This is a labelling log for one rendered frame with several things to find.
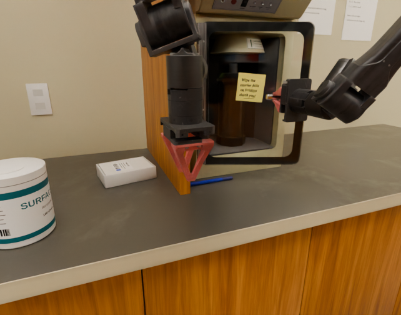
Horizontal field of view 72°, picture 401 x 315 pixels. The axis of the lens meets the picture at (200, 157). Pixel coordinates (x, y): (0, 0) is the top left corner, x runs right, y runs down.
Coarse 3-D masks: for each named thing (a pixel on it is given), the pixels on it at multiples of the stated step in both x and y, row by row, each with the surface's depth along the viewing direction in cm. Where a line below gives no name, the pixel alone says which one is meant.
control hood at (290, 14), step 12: (204, 0) 68; (288, 0) 74; (300, 0) 76; (204, 12) 72; (216, 12) 72; (228, 12) 73; (240, 12) 74; (252, 12) 75; (276, 12) 77; (288, 12) 78; (300, 12) 79
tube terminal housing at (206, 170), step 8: (192, 0) 73; (192, 8) 74; (200, 16) 73; (208, 16) 74; (216, 16) 75; (224, 16) 76; (232, 16) 76; (240, 16) 77; (248, 16) 78; (192, 160) 89; (192, 168) 90; (200, 168) 87; (208, 168) 88; (216, 168) 89; (224, 168) 90; (232, 168) 91; (240, 168) 93; (248, 168) 94; (256, 168) 95; (264, 168) 96; (200, 176) 88; (208, 176) 89
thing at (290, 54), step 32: (224, 32) 74; (256, 32) 74; (288, 32) 74; (224, 64) 76; (256, 64) 76; (288, 64) 76; (224, 96) 79; (224, 128) 82; (256, 128) 82; (288, 128) 82; (224, 160) 85; (256, 160) 85; (288, 160) 85
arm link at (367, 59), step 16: (400, 16) 46; (400, 32) 44; (384, 48) 45; (400, 48) 44; (352, 64) 50; (368, 64) 46; (384, 64) 46; (400, 64) 46; (336, 80) 52; (352, 80) 48; (368, 80) 47; (384, 80) 47; (336, 96) 49; (352, 96) 49; (368, 96) 49; (336, 112) 51; (352, 112) 50
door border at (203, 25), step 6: (204, 24) 73; (204, 30) 73; (204, 36) 74; (198, 42) 74; (204, 42) 74; (204, 48) 75; (204, 54) 75; (204, 84) 78; (204, 90) 78; (204, 96) 79; (204, 102) 79; (204, 108) 80; (204, 114) 80; (204, 120) 81; (198, 150) 83; (204, 162) 85
